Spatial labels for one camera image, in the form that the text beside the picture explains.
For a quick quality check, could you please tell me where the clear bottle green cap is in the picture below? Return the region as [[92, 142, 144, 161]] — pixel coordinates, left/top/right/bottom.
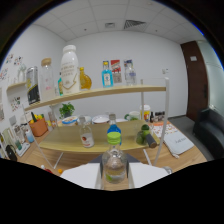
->
[[101, 131, 129, 184]]

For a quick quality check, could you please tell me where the white bowl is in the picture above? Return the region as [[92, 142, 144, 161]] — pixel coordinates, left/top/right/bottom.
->
[[91, 114, 110, 125]]

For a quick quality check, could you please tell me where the green potted plant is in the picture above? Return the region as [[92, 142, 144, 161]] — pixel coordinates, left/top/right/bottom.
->
[[59, 102, 76, 118]]

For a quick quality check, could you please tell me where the dark brown cylinder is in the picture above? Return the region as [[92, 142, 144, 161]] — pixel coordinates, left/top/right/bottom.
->
[[145, 133, 158, 149]]

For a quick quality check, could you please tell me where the teal bottle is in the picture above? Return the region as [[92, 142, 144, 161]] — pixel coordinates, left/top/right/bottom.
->
[[57, 77, 64, 97]]

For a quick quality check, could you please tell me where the white notebook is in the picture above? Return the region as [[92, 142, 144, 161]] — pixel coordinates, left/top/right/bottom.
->
[[163, 130, 195, 158]]

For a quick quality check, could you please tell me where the green mug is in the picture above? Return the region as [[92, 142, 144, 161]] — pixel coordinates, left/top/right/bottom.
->
[[124, 110, 141, 122]]

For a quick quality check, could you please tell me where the amber bottle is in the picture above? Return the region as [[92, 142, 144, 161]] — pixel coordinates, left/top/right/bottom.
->
[[78, 66, 93, 91]]

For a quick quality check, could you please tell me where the orange booklet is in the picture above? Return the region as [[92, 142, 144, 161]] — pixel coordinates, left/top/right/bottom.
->
[[151, 120, 174, 138]]

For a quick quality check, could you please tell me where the glass jar with green limes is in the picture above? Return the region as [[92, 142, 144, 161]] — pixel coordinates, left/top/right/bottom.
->
[[135, 123, 151, 145]]

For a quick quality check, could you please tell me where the small wooden wall shelf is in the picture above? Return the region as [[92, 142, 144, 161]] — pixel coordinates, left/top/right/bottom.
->
[[6, 81, 28, 91]]

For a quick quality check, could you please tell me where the black bag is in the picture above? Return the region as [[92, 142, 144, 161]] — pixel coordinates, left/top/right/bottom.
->
[[4, 144, 18, 162]]

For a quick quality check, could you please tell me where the dark brown door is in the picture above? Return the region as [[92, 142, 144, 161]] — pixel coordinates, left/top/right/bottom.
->
[[180, 40, 208, 122]]

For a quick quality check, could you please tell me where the clear bottle blue cap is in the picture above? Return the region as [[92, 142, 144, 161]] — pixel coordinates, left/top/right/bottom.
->
[[123, 59, 138, 87]]

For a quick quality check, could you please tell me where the two-tier wooden shelf rack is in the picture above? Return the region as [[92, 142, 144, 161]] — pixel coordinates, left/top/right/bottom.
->
[[21, 77, 171, 168]]

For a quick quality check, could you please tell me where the orange basket with fruit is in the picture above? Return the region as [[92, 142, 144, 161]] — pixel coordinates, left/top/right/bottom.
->
[[29, 113, 49, 138]]

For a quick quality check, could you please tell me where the printed paper bowl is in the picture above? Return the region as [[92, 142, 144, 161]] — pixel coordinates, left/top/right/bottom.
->
[[61, 115, 79, 127]]

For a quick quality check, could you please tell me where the red and white box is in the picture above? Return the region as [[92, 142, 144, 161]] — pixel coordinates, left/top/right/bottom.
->
[[110, 59, 123, 84]]

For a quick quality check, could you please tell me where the clear bottle red label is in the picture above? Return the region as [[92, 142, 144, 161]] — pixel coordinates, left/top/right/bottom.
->
[[78, 115, 95, 148]]

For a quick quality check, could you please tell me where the small white blue bottle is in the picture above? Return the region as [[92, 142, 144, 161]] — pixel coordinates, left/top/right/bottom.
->
[[25, 129, 36, 144]]

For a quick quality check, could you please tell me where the black chair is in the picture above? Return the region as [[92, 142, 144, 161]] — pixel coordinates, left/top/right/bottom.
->
[[192, 107, 224, 161]]

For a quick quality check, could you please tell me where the large white bottle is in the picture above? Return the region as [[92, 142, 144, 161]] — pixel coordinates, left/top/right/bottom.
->
[[60, 44, 81, 96]]

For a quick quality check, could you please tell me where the glass jar wooden lid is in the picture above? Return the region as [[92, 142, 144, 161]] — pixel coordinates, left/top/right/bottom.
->
[[40, 57, 56, 101]]

